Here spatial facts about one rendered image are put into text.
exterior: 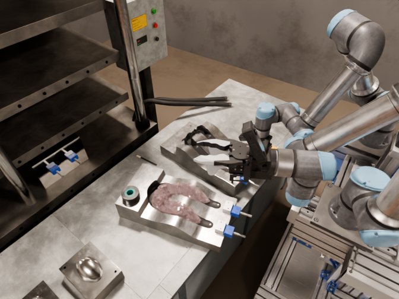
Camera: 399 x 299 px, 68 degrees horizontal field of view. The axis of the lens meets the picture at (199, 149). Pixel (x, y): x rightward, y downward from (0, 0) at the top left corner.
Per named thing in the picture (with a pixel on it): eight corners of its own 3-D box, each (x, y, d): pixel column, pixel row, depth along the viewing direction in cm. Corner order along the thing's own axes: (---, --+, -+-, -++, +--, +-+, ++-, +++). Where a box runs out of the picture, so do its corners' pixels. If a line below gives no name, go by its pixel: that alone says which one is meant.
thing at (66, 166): (88, 158, 167) (79, 136, 155) (45, 188, 152) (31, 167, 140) (40, 123, 189) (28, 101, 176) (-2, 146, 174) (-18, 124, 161)
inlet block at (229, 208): (252, 215, 137) (253, 208, 133) (249, 223, 133) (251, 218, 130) (225, 206, 140) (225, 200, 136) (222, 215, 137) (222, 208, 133)
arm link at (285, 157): (295, 161, 73) (291, 142, 79) (276, 159, 73) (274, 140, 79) (289, 183, 77) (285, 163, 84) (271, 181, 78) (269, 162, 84)
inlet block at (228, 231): (246, 235, 130) (247, 228, 126) (243, 245, 126) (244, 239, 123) (218, 225, 133) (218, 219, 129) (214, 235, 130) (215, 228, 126)
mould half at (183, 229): (236, 205, 144) (238, 191, 136) (219, 253, 127) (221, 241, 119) (145, 176, 156) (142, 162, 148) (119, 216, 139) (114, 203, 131)
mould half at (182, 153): (260, 166, 161) (263, 149, 151) (233, 197, 147) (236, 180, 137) (189, 129, 183) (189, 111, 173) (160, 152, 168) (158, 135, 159)
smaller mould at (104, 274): (124, 277, 120) (122, 270, 115) (95, 308, 111) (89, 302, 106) (94, 248, 128) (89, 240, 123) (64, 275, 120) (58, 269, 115)
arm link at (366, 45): (408, 43, 97) (310, 148, 123) (384, 29, 105) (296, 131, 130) (392, 29, 91) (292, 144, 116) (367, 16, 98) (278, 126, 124)
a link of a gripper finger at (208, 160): (195, 180, 77) (229, 177, 78) (195, 163, 73) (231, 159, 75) (193, 172, 79) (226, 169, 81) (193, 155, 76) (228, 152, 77)
